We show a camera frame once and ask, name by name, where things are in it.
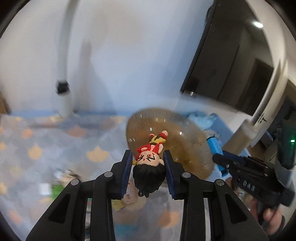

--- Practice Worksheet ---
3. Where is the blue plastic bag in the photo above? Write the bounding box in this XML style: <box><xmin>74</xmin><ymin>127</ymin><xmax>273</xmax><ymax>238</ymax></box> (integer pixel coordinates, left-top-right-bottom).
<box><xmin>188</xmin><ymin>111</ymin><xmax>219</xmax><ymax>132</ymax></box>

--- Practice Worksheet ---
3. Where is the patterned grey orange rug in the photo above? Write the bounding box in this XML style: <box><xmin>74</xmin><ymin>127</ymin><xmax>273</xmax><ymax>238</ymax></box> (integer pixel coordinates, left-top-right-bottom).
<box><xmin>1</xmin><ymin>115</ymin><xmax>183</xmax><ymax>240</ymax></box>

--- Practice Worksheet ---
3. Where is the white cylindrical appliance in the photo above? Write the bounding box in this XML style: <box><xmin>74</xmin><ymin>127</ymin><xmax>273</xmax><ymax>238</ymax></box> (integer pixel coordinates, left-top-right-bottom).
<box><xmin>222</xmin><ymin>119</ymin><xmax>258</xmax><ymax>155</ymax></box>

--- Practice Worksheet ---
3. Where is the person's right hand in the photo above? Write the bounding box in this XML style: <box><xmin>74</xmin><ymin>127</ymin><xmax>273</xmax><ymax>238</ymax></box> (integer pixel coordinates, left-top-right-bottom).
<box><xmin>249</xmin><ymin>198</ymin><xmax>285</xmax><ymax>240</ymax></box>

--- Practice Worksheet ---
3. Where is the green toy figure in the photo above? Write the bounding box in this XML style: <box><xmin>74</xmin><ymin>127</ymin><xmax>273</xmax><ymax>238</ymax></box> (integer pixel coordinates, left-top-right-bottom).
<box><xmin>51</xmin><ymin>184</ymin><xmax>64</xmax><ymax>200</ymax></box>

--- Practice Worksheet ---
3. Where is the black wall television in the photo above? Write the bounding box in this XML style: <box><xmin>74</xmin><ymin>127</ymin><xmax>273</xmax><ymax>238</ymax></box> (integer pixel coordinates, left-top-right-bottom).
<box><xmin>181</xmin><ymin>0</ymin><xmax>274</xmax><ymax>115</ymax></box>

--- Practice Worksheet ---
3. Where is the amber ribbed glass bowl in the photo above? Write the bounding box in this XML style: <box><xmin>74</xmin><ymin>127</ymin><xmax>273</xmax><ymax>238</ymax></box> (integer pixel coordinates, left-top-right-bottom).
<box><xmin>126</xmin><ymin>108</ymin><xmax>214</xmax><ymax>180</ymax></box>

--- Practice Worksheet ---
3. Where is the blue rectangular box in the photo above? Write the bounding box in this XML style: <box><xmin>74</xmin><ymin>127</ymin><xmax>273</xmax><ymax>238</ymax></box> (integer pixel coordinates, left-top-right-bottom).
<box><xmin>207</xmin><ymin>136</ymin><xmax>228</xmax><ymax>177</ymax></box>

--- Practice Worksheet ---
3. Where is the white floor lamp pole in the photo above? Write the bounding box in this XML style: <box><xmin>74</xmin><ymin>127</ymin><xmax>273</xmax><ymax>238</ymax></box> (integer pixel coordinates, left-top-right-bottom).
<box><xmin>56</xmin><ymin>0</ymin><xmax>80</xmax><ymax>118</ymax></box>

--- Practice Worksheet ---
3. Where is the red dress doll figurine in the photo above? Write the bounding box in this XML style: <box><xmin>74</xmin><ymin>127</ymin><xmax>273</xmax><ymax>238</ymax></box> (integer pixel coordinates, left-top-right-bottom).
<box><xmin>132</xmin><ymin>130</ymin><xmax>168</xmax><ymax>198</ymax></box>

